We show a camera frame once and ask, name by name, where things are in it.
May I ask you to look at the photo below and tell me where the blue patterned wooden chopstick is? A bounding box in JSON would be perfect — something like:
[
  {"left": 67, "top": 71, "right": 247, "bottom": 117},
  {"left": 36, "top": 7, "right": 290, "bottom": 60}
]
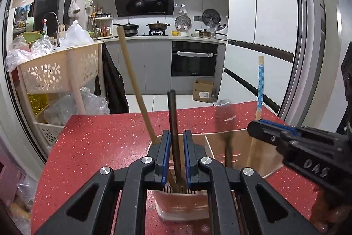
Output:
[{"left": 246, "top": 56, "right": 264, "bottom": 167}]

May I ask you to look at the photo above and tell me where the white refrigerator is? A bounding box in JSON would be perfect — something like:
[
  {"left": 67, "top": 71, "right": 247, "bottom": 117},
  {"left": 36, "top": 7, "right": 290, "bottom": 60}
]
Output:
[{"left": 218, "top": 0, "right": 300, "bottom": 113}]

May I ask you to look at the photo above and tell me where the cardboard box on floor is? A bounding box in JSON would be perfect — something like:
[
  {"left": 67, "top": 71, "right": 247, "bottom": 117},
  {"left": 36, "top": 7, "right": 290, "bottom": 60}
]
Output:
[{"left": 193, "top": 79, "right": 216, "bottom": 103}]

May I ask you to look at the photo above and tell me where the beige utensil holder caddy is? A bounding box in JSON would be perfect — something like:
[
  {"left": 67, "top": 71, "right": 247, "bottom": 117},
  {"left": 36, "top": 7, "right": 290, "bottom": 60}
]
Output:
[{"left": 152, "top": 129, "right": 283, "bottom": 221}]

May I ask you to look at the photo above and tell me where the black wok on stove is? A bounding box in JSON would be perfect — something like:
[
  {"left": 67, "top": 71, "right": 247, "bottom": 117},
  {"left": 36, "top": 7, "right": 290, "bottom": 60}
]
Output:
[{"left": 113, "top": 23, "right": 140, "bottom": 36}]

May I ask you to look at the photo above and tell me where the pot on stove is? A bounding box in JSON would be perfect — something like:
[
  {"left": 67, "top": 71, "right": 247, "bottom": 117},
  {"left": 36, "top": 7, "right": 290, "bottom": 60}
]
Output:
[{"left": 146, "top": 21, "right": 170, "bottom": 36}]

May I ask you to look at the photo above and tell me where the black handled fork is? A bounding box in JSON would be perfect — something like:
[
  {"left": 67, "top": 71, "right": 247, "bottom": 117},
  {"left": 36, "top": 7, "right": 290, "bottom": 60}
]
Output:
[{"left": 167, "top": 89, "right": 187, "bottom": 193}]

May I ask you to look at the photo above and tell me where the built-in black oven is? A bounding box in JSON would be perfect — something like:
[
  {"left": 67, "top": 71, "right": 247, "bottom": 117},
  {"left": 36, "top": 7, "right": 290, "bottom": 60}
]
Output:
[{"left": 171, "top": 41, "right": 218, "bottom": 77}]

